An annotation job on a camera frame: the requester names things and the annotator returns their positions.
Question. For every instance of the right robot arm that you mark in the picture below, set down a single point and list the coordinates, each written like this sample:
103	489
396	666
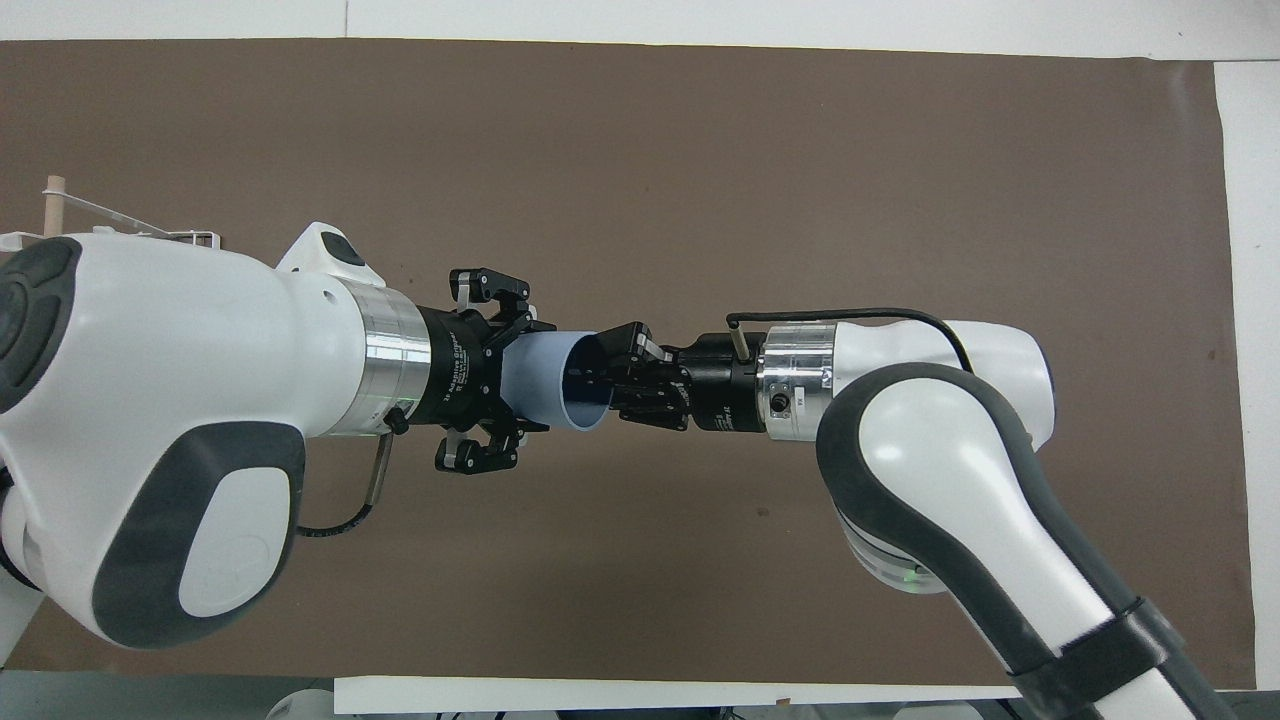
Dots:
930	440

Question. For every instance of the light blue cup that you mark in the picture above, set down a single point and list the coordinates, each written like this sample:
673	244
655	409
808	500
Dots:
535	375

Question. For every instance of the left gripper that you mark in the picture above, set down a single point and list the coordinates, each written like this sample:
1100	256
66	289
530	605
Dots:
455	365

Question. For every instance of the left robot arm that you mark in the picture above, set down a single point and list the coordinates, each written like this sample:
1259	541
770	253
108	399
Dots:
180	330

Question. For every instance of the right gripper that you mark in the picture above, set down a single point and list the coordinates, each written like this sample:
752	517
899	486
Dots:
715	385

